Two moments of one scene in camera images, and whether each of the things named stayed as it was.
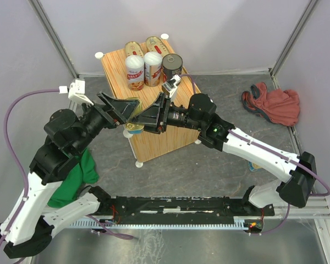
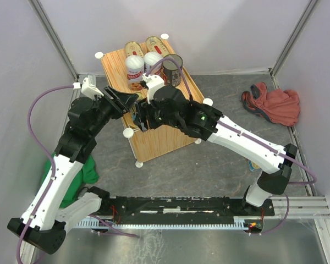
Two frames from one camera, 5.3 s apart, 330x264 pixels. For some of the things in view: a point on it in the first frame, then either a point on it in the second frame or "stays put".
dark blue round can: (172, 64) stays put
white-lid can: (153, 67) stays put
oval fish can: (154, 44) stays put
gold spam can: (135, 128) → (141, 95)
